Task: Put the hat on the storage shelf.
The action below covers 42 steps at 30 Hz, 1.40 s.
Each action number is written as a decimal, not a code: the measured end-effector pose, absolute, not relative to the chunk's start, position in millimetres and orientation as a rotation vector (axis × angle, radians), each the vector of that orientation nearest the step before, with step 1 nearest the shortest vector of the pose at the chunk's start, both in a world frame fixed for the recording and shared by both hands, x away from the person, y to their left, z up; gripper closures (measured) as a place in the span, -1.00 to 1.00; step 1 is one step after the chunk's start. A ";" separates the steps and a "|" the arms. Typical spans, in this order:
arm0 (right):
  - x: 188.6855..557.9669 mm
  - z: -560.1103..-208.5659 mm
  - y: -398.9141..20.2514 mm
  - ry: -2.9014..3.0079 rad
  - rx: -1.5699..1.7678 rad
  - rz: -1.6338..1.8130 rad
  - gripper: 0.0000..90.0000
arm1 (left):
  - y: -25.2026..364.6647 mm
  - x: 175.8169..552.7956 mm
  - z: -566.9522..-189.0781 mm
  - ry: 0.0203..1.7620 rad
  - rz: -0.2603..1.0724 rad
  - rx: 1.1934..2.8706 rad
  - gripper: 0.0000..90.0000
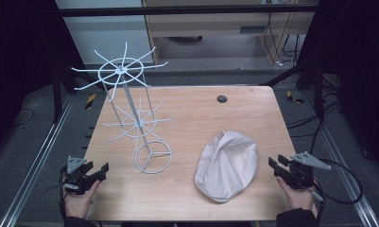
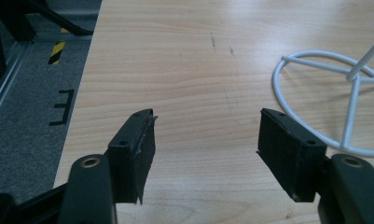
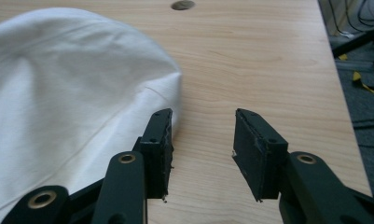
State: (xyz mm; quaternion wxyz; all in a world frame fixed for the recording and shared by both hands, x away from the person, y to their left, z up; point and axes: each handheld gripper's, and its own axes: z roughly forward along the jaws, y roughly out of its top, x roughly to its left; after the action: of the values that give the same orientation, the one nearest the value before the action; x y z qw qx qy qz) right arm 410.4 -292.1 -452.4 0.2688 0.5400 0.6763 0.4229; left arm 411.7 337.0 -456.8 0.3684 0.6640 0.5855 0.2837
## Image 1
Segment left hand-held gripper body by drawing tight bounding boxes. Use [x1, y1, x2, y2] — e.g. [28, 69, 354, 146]
[61, 155, 96, 195]

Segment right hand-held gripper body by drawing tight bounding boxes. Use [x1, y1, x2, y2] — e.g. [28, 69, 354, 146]
[284, 150, 333, 190]

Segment white cap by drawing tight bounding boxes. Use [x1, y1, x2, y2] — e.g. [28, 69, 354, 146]
[194, 131, 259, 203]

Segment white wire hat rack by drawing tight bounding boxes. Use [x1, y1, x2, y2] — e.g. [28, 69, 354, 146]
[71, 42, 175, 175]

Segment person's left hand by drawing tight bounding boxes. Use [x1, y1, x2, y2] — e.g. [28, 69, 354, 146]
[62, 180, 102, 219]

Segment person's right hand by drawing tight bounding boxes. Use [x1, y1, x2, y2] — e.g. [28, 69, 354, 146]
[275, 176, 318, 212]

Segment yellow black tape strip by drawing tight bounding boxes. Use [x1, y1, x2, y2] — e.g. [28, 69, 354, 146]
[285, 90, 304, 105]
[84, 93, 97, 111]

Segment black metal stand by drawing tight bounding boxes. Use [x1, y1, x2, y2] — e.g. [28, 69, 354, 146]
[313, 58, 326, 119]
[50, 61, 67, 125]

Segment dark curtain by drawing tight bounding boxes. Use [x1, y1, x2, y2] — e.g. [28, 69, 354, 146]
[299, 0, 379, 178]
[0, 0, 84, 159]

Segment white cabinet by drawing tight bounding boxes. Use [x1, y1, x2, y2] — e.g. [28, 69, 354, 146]
[55, 0, 155, 66]

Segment aluminium floor rail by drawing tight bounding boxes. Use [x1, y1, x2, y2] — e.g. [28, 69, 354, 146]
[0, 94, 76, 227]
[301, 90, 379, 227]

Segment black floor cables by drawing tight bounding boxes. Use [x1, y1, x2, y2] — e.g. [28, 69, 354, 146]
[285, 75, 344, 140]

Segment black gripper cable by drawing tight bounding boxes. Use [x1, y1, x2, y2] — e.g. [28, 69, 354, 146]
[310, 158, 365, 206]

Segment thin black floor cable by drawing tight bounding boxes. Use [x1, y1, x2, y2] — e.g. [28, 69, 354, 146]
[10, 107, 36, 128]

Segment hanging black cables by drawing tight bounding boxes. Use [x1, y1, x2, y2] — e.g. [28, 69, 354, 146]
[263, 11, 303, 66]

